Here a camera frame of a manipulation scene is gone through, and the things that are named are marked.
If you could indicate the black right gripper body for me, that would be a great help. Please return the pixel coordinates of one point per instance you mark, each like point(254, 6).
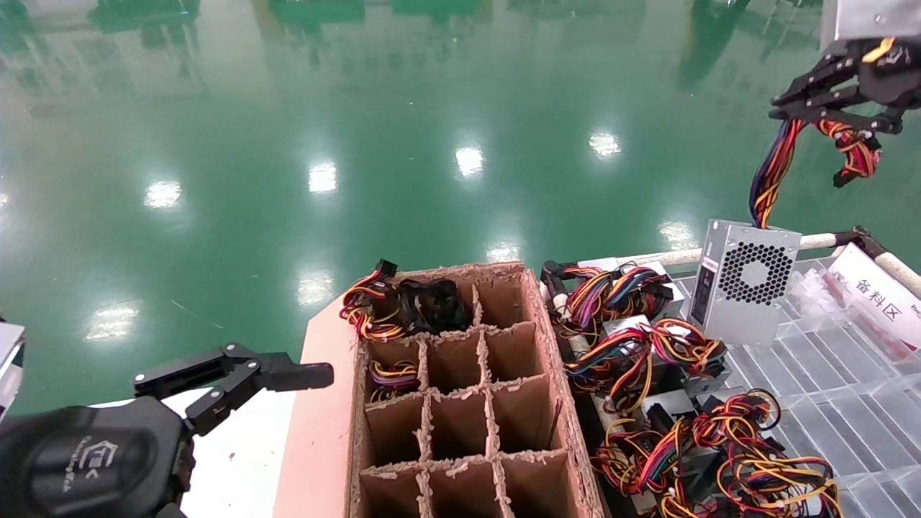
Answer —
point(896, 75)

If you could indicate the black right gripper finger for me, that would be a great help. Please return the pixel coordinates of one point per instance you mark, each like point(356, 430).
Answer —
point(827, 72)
point(849, 117)

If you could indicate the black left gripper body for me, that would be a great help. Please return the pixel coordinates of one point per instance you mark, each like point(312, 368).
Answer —
point(86, 460)

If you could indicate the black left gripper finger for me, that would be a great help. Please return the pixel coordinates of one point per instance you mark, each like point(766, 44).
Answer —
point(298, 376)
point(173, 511)

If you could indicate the silver power supply with fan grille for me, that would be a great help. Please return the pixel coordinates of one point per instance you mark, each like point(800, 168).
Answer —
point(741, 302)

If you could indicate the brown cardboard divider box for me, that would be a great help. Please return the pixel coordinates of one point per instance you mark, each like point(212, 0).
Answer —
point(324, 432)

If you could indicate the black pipe corner connector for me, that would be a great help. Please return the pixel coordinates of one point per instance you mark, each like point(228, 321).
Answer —
point(550, 273)
point(860, 237)

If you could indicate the clear plastic parts bag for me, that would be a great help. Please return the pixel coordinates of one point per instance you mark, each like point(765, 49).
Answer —
point(817, 291)

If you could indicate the white label sign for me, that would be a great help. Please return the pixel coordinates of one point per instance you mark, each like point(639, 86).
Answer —
point(874, 295)

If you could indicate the clear plastic compartment tray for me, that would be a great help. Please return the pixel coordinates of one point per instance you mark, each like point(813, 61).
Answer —
point(827, 403)

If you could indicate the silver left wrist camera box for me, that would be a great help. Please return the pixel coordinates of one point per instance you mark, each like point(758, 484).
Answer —
point(8, 360)

